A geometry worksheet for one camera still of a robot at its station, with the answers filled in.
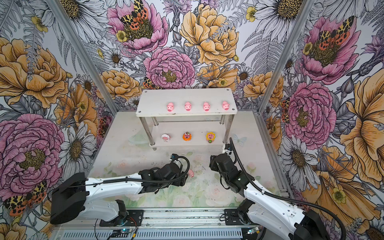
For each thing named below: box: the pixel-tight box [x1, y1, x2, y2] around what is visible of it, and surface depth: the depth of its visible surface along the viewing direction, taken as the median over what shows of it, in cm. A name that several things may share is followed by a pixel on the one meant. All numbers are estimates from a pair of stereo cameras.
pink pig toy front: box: [203, 102, 211, 112], surface depth 75 cm
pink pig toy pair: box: [166, 102, 175, 112], surface depth 75 cm
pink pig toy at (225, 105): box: [222, 101, 230, 111], surface depth 75 cm
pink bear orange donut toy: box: [182, 131, 192, 142], surface depth 96 cm
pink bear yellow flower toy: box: [205, 132, 216, 144], surface depth 96 cm
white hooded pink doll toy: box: [161, 133, 171, 143], surface depth 95 cm
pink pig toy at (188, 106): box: [184, 101, 192, 112], surface depth 75 cm
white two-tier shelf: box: [135, 88, 238, 150], surface depth 82 cm
